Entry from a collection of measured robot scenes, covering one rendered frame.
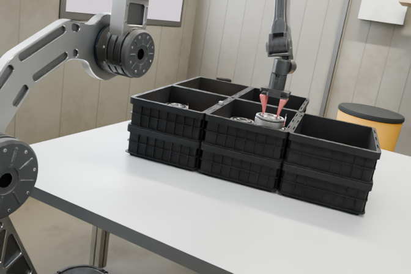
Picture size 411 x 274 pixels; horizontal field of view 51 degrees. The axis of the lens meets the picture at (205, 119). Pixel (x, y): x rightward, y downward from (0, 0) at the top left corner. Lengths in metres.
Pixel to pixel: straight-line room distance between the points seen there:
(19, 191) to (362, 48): 3.53
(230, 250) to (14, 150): 0.58
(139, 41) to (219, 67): 3.36
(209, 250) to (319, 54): 3.27
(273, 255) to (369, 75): 3.13
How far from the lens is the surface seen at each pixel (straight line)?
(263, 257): 1.17
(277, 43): 1.53
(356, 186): 1.52
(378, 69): 4.15
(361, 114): 3.22
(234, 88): 2.31
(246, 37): 4.46
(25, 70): 1.14
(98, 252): 2.17
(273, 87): 1.54
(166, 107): 1.59
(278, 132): 1.49
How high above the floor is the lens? 1.29
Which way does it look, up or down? 14 degrees down
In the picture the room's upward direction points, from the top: 9 degrees clockwise
